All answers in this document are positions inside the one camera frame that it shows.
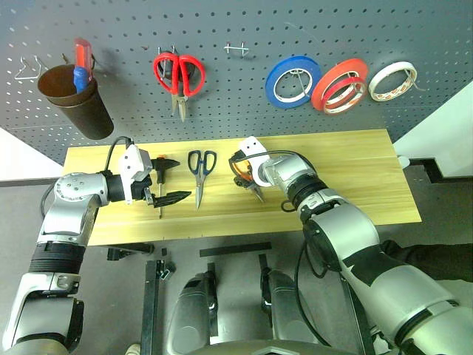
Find red handled scissors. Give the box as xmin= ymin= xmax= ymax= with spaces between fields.
xmin=153 ymin=52 xmax=205 ymax=123

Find black round pegboard holder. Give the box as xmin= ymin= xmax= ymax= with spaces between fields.
xmin=159 ymin=58 xmax=197 ymax=81

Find dark grey pegboard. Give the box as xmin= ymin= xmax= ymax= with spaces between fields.
xmin=0 ymin=0 xmax=473 ymax=166

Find wooden table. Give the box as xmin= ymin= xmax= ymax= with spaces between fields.
xmin=63 ymin=129 xmax=423 ymax=246

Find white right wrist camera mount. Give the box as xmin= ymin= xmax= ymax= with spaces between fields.
xmin=237 ymin=135 xmax=275 ymax=187

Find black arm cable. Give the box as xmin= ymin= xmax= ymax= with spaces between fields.
xmin=106 ymin=136 xmax=135 ymax=175
xmin=228 ymin=149 xmax=316 ymax=172

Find black blue handled scissors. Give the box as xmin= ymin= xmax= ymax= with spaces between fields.
xmin=187 ymin=149 xmax=218 ymax=211

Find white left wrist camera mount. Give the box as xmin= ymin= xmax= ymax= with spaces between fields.
xmin=118 ymin=144 xmax=153 ymax=205

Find silver tape hook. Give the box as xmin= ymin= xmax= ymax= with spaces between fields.
xmin=290 ymin=68 xmax=312 ymax=98
xmin=404 ymin=68 xmax=426 ymax=92

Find large red tape roll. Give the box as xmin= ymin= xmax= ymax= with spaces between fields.
xmin=310 ymin=58 xmax=370 ymax=112

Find black orange handled screwdriver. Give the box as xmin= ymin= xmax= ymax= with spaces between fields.
xmin=155 ymin=155 xmax=166 ymax=219

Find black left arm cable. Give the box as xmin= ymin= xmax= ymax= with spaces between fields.
xmin=106 ymin=136 xmax=135 ymax=175

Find orange handled pliers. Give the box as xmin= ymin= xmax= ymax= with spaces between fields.
xmin=231 ymin=155 xmax=266 ymax=203

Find dark rounded grey shape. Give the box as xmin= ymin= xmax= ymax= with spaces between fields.
xmin=259 ymin=268 xmax=321 ymax=345
xmin=168 ymin=271 xmax=220 ymax=355

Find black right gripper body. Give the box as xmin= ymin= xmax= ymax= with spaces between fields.
xmin=236 ymin=158 xmax=259 ymax=186

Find bent silver wire hook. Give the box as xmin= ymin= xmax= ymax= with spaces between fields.
xmin=14 ymin=55 xmax=48 ymax=81

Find black flat strip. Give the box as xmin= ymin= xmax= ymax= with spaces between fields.
xmin=199 ymin=242 xmax=273 ymax=259

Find small red white tape roll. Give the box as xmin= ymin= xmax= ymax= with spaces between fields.
xmin=321 ymin=76 xmax=370 ymax=115

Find blue tape roll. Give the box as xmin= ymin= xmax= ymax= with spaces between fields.
xmin=265 ymin=55 xmax=322 ymax=109

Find black metal frame bar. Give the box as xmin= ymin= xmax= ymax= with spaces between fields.
xmin=140 ymin=258 xmax=176 ymax=355

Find silver double prong hook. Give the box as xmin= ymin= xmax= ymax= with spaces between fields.
xmin=223 ymin=41 xmax=249 ymax=59

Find brown metal cup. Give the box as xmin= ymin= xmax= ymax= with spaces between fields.
xmin=37 ymin=64 xmax=115 ymax=141

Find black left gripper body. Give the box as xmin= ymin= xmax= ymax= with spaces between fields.
xmin=132 ymin=176 xmax=155 ymax=206

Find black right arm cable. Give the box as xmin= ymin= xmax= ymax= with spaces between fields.
xmin=228 ymin=149 xmax=316 ymax=172

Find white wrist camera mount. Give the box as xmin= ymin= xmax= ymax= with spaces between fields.
xmin=118 ymin=144 xmax=153 ymax=205
xmin=237 ymin=135 xmax=275 ymax=187

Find blue handled screwdriver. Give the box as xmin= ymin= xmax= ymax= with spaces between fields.
xmin=72 ymin=66 xmax=92 ymax=95

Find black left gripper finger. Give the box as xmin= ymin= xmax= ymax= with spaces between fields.
xmin=152 ymin=190 xmax=192 ymax=209
xmin=152 ymin=158 xmax=181 ymax=172

